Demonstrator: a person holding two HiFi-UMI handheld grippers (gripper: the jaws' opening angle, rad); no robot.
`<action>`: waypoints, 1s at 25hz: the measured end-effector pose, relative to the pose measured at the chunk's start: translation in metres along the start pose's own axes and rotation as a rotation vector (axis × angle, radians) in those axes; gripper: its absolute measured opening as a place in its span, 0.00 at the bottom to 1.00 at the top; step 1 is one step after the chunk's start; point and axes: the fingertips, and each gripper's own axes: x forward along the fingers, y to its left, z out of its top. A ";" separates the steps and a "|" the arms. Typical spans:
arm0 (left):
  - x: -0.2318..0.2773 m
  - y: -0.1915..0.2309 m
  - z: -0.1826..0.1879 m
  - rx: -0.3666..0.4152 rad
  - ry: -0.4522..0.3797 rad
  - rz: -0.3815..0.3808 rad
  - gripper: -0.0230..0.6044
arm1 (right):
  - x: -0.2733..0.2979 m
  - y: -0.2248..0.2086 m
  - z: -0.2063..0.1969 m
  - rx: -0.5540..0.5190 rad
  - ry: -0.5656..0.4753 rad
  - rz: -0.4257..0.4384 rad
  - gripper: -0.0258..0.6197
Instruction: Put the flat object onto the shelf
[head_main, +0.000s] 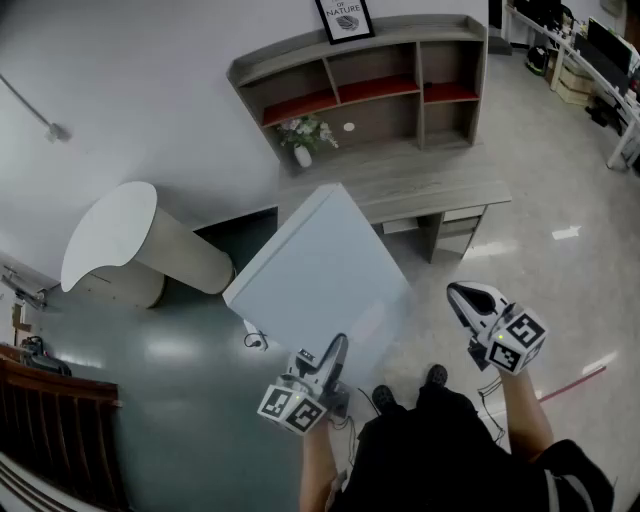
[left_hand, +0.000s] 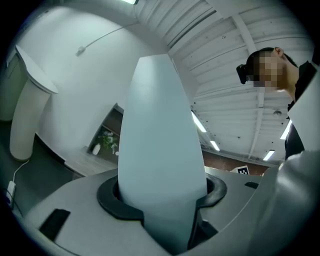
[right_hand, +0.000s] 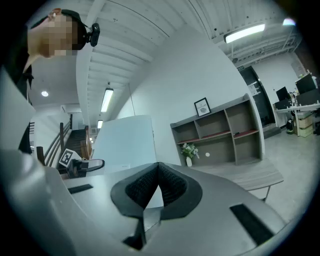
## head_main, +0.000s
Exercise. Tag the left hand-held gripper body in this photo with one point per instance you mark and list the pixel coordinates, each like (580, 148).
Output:
(295, 412)

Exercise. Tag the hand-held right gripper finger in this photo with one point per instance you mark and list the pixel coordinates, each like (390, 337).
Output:
(487, 295)
(465, 312)

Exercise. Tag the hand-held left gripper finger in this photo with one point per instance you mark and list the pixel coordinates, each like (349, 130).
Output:
(337, 357)

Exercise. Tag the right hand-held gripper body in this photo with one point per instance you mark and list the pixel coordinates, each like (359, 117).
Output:
(515, 340)

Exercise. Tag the gray board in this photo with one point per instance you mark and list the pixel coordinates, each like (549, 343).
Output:
(320, 270)

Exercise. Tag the gray wooden shelf unit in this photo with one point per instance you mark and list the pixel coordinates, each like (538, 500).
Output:
(375, 102)

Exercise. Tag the person's left forearm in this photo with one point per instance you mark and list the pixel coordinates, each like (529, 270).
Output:
(317, 465)

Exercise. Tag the person's right forearm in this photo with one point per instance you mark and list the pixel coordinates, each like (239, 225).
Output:
(525, 420)

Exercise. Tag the grey wood-grain table top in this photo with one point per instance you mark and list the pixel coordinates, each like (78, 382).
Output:
(410, 185)

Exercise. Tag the black computer monitor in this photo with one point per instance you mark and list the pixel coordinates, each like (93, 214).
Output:
(610, 45)
(600, 67)

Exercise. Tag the white long office desk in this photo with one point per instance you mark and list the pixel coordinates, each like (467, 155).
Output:
(565, 45)

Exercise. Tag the person's left shoe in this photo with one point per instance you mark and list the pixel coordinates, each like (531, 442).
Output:
(385, 397)

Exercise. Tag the person's shoe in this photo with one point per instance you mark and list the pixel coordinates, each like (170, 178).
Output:
(437, 375)
(385, 397)

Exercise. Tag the person's right shoe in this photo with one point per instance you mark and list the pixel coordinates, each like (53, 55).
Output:
(437, 375)

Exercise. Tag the person's black clothing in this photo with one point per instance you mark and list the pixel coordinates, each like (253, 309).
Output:
(440, 460)

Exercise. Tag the white vase with flowers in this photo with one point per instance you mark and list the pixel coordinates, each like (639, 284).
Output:
(303, 142)

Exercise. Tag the cardboard box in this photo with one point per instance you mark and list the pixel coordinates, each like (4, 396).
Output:
(572, 82)

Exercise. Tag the green and black bag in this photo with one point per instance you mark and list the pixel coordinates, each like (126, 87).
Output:
(536, 60)

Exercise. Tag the wooden staircase railing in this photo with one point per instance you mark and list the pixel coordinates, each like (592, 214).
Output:
(55, 415)

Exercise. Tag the white curved table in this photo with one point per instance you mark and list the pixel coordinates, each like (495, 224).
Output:
(110, 230)

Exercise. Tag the black framed leaf picture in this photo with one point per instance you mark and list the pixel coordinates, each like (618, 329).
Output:
(347, 17)

